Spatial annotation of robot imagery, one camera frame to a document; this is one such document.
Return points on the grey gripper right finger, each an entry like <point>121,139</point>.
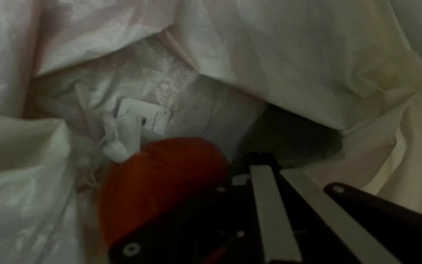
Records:
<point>335,215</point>

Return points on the orange toy vegetable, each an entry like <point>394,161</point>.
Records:
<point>161,181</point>

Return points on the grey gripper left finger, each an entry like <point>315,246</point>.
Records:
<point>272,215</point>

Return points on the white plastic bag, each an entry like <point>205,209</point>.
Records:
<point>288,64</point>

